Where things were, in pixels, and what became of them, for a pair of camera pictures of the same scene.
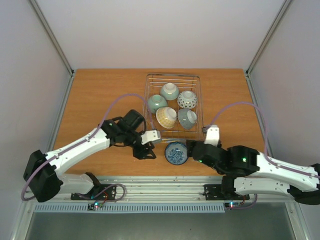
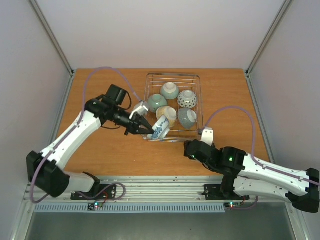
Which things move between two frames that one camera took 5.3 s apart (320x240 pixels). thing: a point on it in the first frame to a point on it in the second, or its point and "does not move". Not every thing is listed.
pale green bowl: [169, 91] does not move
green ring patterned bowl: [156, 101] does not move
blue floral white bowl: [176, 153] to [161, 128]
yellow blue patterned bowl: [166, 117] does not move
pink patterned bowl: [187, 99] does not move
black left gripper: [141, 154] to [136, 121]
